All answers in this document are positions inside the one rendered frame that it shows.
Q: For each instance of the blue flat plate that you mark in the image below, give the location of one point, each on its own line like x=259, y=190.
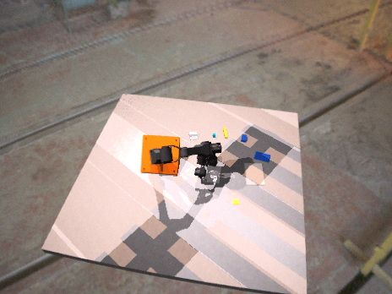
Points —
x=262, y=157

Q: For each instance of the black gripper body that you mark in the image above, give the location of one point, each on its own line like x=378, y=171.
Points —
x=199, y=171

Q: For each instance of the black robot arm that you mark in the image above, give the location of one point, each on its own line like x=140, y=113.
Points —
x=204, y=149

